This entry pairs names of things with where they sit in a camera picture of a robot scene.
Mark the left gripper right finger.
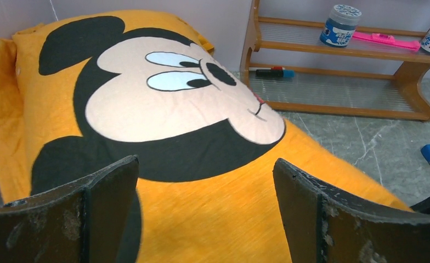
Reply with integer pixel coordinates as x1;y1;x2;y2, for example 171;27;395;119
273;159;430;262

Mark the pink plastic strip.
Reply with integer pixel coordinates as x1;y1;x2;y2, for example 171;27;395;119
352;32;421;52

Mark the left blue white jar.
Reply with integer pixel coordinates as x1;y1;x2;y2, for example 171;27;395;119
319;4;362;48

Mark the black blue marker pen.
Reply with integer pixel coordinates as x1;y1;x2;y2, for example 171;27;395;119
254;67;295;78

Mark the orange Mickey Mouse pillowcase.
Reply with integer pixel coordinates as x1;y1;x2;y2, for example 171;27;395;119
0;10;409;262

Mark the wooden three-tier shelf rack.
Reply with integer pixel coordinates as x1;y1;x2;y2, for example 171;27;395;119
240;1;430;122

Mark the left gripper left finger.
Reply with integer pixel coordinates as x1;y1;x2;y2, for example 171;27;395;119
0;156;139;262

